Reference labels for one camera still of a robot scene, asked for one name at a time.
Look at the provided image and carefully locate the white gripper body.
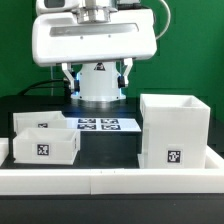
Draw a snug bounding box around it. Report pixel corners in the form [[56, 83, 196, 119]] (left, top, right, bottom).
[[32, 9, 157, 67]]

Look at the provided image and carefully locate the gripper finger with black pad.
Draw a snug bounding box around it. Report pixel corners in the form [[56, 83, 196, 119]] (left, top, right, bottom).
[[61, 63, 79, 93], [117, 57, 134, 90]]

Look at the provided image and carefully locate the white front drawer box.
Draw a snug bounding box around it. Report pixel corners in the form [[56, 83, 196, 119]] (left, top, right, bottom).
[[13, 128, 81, 165]]

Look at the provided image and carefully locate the white drawer box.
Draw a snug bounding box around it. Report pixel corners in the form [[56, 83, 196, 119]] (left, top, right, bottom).
[[13, 111, 67, 134], [13, 128, 81, 165]]

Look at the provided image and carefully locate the white drawer cabinet frame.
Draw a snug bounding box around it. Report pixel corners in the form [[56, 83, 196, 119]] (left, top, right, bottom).
[[138, 94, 210, 169]]

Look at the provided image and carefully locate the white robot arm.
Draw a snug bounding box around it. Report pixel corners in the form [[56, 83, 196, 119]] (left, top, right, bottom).
[[32, 0, 157, 102]]

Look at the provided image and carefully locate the white rear drawer box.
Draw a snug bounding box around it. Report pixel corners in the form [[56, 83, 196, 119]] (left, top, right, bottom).
[[13, 111, 67, 134]]

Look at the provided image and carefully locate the white fiducial marker sheet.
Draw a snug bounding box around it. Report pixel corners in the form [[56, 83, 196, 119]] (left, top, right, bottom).
[[66, 118, 141, 132]]

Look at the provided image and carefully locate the black cable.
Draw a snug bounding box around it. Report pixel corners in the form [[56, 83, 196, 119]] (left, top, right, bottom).
[[18, 79, 73, 96]]

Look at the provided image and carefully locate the white cable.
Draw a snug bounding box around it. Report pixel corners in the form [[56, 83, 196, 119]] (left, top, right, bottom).
[[154, 0, 172, 41]]

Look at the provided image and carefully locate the white fence wall frame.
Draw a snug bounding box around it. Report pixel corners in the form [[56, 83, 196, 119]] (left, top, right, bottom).
[[0, 138, 224, 195]]

